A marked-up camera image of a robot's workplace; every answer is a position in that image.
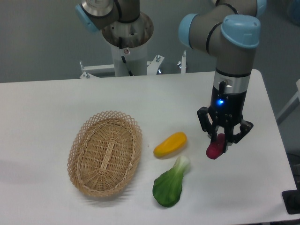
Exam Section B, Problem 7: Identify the yellow mango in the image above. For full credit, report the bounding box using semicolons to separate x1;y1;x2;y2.
153;132;188;158

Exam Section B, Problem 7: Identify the green bok choy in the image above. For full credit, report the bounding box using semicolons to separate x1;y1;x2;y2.
152;156;190;208

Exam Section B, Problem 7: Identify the red sweet potato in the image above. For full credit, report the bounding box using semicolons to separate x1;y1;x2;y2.
206;134;225;159

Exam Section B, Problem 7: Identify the white metal base frame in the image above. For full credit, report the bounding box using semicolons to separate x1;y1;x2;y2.
79;50;188;79

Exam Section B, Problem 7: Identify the woven wicker basket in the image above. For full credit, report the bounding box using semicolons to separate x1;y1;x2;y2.
67;111;143;197

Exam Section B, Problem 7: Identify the black device at table edge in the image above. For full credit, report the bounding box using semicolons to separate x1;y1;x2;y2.
282;190;300;215

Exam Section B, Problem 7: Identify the white frame at right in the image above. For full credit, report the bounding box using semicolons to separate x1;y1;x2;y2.
276;80;300;125

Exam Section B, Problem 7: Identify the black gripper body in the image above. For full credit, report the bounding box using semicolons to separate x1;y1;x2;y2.
209;71;251;127

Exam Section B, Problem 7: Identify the black cable on pedestal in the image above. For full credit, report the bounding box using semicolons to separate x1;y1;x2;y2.
118;37;134;76

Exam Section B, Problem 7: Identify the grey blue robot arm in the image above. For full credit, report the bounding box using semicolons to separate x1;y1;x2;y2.
75;0;266;159

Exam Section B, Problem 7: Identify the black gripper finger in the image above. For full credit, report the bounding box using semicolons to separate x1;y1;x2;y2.
197;106;220;142
224;120;254;153

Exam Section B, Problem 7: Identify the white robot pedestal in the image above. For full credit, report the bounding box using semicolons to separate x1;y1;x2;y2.
101;12;154;77

